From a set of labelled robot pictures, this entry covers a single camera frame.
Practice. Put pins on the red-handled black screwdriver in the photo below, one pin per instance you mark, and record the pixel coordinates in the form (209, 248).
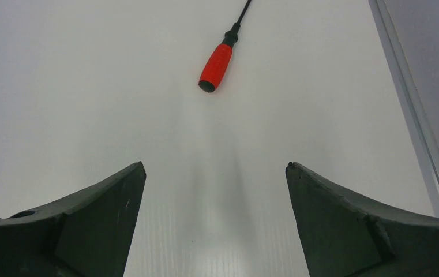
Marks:
(216, 67)

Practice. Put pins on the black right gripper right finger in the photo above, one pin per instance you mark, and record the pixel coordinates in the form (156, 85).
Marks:
(344, 233)

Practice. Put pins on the grey metal table edge rail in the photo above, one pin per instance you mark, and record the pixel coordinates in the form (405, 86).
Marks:
(409, 34)

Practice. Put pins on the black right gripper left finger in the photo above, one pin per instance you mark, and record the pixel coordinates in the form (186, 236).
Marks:
(87, 233)

